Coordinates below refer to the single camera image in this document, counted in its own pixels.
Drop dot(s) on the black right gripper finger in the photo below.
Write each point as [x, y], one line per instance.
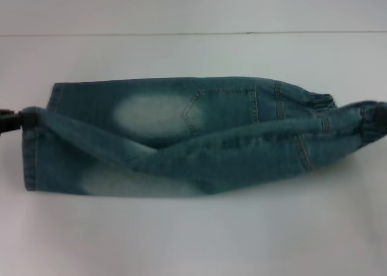
[383, 119]

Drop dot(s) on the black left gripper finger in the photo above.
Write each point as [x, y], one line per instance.
[27, 125]
[28, 117]

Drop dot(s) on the blue denim shorts with cartoon print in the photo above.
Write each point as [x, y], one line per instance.
[196, 155]

